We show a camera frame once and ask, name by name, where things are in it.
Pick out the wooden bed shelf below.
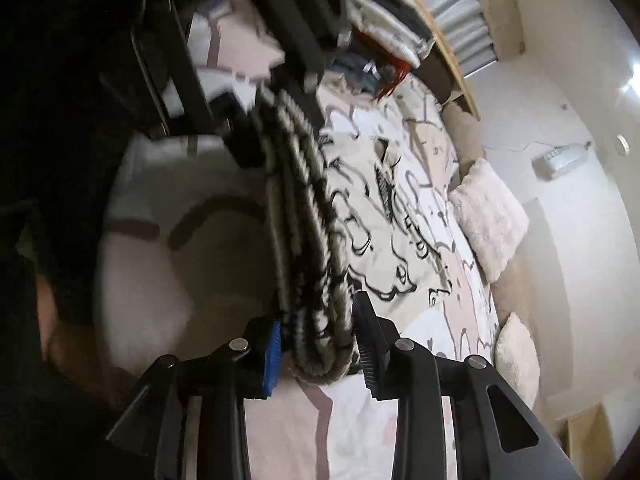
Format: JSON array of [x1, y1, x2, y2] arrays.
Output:
[[411, 0, 480, 120]]

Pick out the beige graffiti print pants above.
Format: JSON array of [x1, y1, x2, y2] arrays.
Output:
[[252, 86, 454, 385]]

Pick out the white headboard panel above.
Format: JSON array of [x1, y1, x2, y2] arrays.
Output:
[[521, 198, 574, 396]]

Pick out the cream wall niche shelf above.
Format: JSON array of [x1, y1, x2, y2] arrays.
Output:
[[559, 403, 617, 480]]

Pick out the person right hand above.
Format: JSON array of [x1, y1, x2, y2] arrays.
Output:
[[36, 274, 131, 408]]

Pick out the fluffy white pillow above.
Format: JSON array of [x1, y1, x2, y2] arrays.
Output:
[[449, 158, 529, 284], [494, 312, 540, 408]]

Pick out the stack of folded clothes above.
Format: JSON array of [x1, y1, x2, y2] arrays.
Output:
[[329, 0, 435, 99]]

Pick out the ceiling lamp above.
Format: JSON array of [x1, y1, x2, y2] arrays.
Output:
[[615, 134, 630, 157]]

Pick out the beige long bolster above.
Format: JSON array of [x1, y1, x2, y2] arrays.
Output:
[[442, 103, 537, 335]]

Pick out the right fluffy white pillow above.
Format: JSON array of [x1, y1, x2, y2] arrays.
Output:
[[494, 312, 540, 408]]

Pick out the grey curtain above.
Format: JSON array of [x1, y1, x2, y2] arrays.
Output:
[[421, 0, 497, 76]]

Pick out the bear pattern bed cover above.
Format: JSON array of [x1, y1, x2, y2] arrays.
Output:
[[102, 0, 498, 479]]

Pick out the left fluffy white pillow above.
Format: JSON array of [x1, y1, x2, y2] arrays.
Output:
[[449, 158, 529, 284]]

